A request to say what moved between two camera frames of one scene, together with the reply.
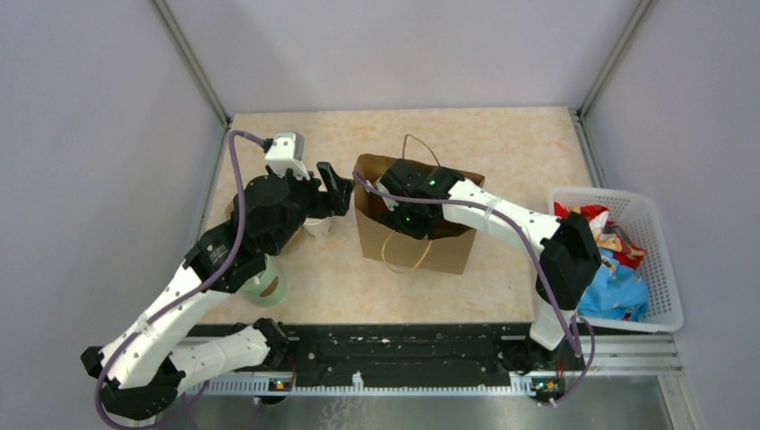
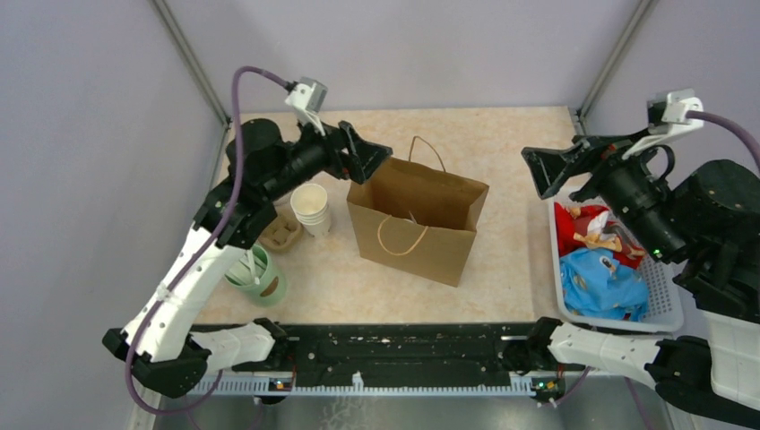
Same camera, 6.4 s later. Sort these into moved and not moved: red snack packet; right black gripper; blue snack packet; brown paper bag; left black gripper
Moved: right black gripper; left black gripper
Not moved: blue snack packet; red snack packet; brown paper bag
